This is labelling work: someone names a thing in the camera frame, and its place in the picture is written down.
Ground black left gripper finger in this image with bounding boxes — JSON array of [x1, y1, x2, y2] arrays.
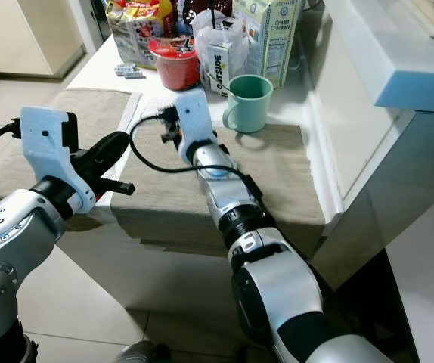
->
[[87, 136, 132, 182], [81, 131, 129, 173]]

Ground red instant noodle cup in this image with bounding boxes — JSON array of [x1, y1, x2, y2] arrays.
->
[[147, 38, 201, 92]]

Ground white Oatside carton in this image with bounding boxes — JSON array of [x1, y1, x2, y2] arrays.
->
[[206, 42, 237, 95]]

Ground mint green mug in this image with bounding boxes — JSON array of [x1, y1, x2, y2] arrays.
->
[[222, 74, 274, 135]]

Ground instant noodle multipack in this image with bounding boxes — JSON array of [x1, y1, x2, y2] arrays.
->
[[105, 0, 171, 70]]

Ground clear white plastic bag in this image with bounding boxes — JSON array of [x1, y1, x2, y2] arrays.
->
[[191, 8, 252, 84]]

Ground cream kitchen cabinets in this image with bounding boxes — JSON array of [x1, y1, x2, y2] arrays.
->
[[0, 0, 89, 80]]

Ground dark red snack bag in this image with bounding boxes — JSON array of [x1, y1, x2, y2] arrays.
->
[[172, 0, 237, 35]]

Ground cream cracker box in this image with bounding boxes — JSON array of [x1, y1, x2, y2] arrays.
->
[[236, 0, 305, 88]]

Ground grey robot left foot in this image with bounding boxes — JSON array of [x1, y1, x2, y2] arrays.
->
[[115, 340, 165, 363]]

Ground pale raised counter ledge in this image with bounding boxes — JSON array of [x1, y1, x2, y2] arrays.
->
[[323, 0, 434, 114]]

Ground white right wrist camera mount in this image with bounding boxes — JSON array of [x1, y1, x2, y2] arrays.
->
[[174, 89, 214, 163]]

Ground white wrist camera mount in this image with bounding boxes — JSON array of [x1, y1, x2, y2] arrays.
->
[[174, 89, 214, 163], [19, 106, 97, 215]]

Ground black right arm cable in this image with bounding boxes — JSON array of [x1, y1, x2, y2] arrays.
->
[[129, 113, 256, 182]]

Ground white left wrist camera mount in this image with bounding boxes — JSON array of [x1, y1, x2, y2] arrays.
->
[[19, 106, 97, 215]]

